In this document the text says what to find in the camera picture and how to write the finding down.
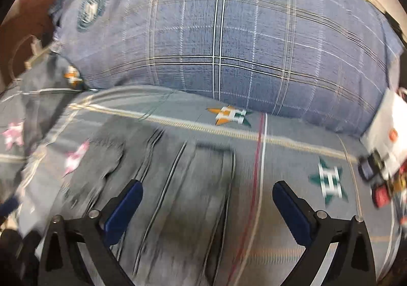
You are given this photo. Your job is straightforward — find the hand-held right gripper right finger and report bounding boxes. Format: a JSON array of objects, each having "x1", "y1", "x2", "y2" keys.
[{"x1": 272, "y1": 180, "x2": 377, "y2": 286}]

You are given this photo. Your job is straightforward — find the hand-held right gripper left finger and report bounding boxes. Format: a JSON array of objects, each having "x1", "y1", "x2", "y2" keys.
[{"x1": 40, "y1": 179, "x2": 144, "y2": 286}]

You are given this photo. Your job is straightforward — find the grey pants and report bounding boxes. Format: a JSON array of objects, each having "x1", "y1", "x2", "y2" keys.
[{"x1": 52, "y1": 121, "x2": 237, "y2": 286}]

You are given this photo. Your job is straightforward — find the grey star-printed bedsheet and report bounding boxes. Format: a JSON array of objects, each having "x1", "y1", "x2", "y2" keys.
[{"x1": 0, "y1": 54, "x2": 402, "y2": 286}]

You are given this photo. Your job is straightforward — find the dark small box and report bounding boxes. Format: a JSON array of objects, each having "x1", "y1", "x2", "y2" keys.
[{"x1": 358, "y1": 151, "x2": 384, "y2": 182}]

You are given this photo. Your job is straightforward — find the red small pouch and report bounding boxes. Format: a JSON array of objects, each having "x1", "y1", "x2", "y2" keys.
[{"x1": 371, "y1": 162, "x2": 407, "y2": 210}]

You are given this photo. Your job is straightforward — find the white plastic bag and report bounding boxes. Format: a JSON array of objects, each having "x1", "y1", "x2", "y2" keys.
[{"x1": 359, "y1": 88, "x2": 407, "y2": 180}]

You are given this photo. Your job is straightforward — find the blue plaid pillow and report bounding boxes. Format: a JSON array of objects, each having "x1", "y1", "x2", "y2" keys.
[{"x1": 49, "y1": 0, "x2": 402, "y2": 138}]

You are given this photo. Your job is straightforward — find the white charger cable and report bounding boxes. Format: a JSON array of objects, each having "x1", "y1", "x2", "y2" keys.
[{"x1": 8, "y1": 34, "x2": 61, "y2": 83}]

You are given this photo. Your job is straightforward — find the brown wooden bed frame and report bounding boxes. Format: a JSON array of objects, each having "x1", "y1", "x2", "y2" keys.
[{"x1": 0, "y1": 0, "x2": 72, "y2": 91}]

